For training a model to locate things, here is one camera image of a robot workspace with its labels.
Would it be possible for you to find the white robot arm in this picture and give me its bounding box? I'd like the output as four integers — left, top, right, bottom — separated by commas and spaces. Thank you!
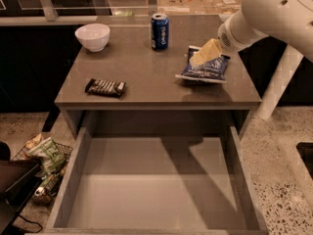
190, 0, 313, 67

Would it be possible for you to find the dark chocolate bar wrapper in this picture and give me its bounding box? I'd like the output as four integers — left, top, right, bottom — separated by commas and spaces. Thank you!
85, 78, 126, 97

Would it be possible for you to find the metal can in basket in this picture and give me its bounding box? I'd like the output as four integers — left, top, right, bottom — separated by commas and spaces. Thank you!
33, 187, 52, 205

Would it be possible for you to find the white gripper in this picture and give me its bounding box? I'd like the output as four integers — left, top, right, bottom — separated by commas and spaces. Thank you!
190, 10, 267, 67

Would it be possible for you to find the cardboard box left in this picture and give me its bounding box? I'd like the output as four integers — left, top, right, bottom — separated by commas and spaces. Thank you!
156, 0, 206, 15

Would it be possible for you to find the white bowl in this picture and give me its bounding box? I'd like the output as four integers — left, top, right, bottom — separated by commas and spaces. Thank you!
75, 23, 111, 52

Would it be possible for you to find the green chip bag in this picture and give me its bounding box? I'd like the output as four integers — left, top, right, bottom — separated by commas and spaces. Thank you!
26, 137, 66, 175

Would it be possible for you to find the blue chip bag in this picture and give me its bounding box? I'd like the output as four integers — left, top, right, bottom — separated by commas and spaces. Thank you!
175, 46, 230, 83

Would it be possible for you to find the black wire basket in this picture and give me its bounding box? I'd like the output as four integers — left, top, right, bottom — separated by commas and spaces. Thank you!
13, 142, 72, 199

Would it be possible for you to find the blue soda can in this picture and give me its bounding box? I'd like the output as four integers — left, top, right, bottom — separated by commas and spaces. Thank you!
151, 14, 169, 51

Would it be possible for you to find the open grey top drawer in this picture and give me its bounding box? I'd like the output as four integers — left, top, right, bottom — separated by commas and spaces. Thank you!
45, 111, 268, 235

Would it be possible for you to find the grey cabinet with top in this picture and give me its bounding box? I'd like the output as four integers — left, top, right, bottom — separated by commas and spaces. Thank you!
55, 15, 260, 136

